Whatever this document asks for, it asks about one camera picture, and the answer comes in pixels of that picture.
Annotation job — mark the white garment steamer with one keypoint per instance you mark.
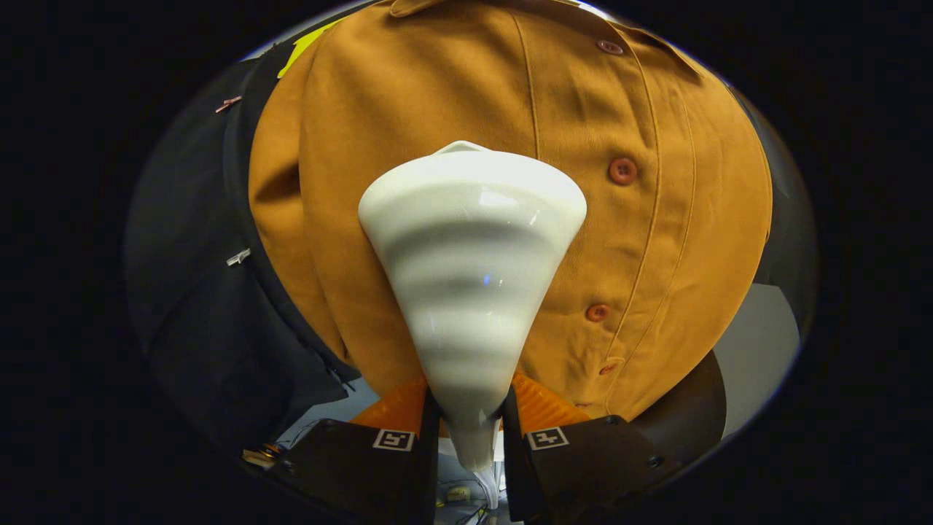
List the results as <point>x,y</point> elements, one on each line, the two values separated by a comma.
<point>466,255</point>

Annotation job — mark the black backdrop cloth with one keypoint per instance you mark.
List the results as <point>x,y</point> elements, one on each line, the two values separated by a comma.
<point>189,306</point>

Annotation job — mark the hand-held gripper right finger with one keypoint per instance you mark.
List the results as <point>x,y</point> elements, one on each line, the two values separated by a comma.
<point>514,474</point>

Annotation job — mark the small white clip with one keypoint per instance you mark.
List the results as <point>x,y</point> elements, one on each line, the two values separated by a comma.
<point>238,257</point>

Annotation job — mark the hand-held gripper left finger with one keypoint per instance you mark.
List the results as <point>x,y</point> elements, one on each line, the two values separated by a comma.
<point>428,474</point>

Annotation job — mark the orange-brown button shirt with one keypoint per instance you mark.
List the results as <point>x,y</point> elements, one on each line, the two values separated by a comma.
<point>656,240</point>

